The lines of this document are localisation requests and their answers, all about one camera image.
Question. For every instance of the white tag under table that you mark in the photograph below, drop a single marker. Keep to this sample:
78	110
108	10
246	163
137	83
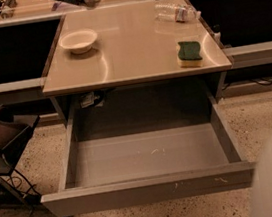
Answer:
87	100

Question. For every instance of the green and yellow sponge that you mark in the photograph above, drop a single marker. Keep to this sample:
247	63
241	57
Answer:
189	54

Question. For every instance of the clear plastic water bottle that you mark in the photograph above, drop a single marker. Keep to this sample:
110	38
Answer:
176	13

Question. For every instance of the white bowl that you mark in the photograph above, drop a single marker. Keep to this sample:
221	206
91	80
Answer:
78	42

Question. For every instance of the dark chair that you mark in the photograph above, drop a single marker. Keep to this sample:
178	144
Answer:
15	132

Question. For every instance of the open grey top drawer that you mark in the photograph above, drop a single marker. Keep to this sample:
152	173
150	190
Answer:
142	147

